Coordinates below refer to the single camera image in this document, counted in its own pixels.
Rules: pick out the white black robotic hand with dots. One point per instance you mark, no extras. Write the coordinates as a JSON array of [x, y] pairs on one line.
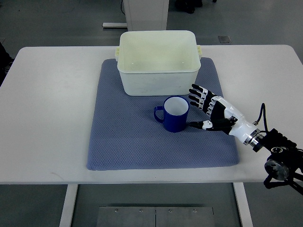
[[223, 116]]

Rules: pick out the blue mug white inside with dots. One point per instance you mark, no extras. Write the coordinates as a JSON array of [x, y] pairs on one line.
[[173, 113]]

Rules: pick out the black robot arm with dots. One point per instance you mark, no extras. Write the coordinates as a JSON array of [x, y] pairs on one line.
[[285, 157]]

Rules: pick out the cream plastic box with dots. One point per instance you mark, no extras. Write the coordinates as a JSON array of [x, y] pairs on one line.
[[158, 63]]

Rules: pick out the grey floor socket cover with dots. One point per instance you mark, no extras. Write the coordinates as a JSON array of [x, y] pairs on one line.
[[224, 39]]

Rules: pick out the white table leg right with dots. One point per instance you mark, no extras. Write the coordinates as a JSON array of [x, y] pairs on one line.
[[242, 204]]

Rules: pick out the white table leg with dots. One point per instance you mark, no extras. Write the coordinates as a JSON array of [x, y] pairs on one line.
[[68, 206], [242, 204]]

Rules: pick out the blue quilted mat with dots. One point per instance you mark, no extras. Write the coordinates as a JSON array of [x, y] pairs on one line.
[[125, 134]]

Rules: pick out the white pillar base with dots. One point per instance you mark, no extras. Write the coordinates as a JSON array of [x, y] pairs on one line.
[[143, 15]]

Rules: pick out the metal floor plate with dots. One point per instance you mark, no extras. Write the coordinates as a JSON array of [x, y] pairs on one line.
[[155, 217]]

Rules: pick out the white table leg left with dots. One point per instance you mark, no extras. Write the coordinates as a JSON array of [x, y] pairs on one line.
[[68, 206]]

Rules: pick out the dark object left edge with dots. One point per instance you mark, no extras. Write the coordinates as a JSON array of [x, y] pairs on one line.
[[5, 63]]

